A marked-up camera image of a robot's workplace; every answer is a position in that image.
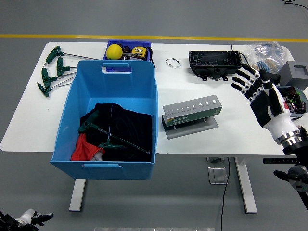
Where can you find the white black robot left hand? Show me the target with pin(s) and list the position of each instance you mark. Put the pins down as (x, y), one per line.
(30, 216)

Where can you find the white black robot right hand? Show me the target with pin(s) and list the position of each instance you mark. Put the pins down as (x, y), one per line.
(267, 106)

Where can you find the grey green hex key stand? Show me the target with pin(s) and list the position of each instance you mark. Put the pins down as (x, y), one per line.
(192, 118)

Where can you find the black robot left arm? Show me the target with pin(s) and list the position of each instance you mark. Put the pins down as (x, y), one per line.
(8, 223)

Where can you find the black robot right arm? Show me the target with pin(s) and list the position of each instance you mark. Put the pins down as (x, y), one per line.
(296, 149)

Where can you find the pile of electronic components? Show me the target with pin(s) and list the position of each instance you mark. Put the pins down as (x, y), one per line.
(294, 101)

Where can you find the black power adapter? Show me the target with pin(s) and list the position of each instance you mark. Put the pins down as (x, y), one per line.
(275, 78)

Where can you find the grey blue bowl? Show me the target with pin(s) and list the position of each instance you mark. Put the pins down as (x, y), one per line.
(299, 90)

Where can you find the grey foam block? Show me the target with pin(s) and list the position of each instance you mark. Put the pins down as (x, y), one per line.
(287, 74)

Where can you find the taped resistor strip bundle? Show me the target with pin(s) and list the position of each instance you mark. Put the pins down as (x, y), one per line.
(267, 63)

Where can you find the white table leg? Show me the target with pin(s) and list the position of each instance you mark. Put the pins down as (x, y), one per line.
(246, 187)
(77, 195)

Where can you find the black table control panel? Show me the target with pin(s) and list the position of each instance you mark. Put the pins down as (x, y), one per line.
(276, 160)

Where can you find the clear plastic parts bag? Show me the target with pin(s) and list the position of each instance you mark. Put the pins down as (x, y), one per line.
(264, 49)

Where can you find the black plastic case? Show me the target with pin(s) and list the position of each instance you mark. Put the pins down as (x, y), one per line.
(211, 60)

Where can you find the red cloth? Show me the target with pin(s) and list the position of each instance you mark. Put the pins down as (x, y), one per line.
(84, 151)

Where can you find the metal floor plate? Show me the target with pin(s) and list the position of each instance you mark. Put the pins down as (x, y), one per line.
(217, 175)

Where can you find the white cloth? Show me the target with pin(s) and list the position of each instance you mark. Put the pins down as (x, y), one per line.
(97, 157)

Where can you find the black cloth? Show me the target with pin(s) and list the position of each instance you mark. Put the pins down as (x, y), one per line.
(134, 125)

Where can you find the yellow tape measure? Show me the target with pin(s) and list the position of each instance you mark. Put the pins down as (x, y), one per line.
(139, 53)

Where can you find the dark brown tape roll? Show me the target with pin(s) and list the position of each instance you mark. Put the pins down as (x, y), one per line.
(126, 49)

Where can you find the small dark blue parts tray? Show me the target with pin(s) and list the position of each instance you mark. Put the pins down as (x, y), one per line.
(127, 42)

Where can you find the large blue plastic bin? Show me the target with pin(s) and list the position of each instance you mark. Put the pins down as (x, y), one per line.
(113, 81)

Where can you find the yellow ball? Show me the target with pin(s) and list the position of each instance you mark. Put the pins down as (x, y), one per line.
(114, 51)

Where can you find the metal bracket under table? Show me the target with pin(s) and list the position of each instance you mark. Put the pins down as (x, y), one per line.
(214, 159)

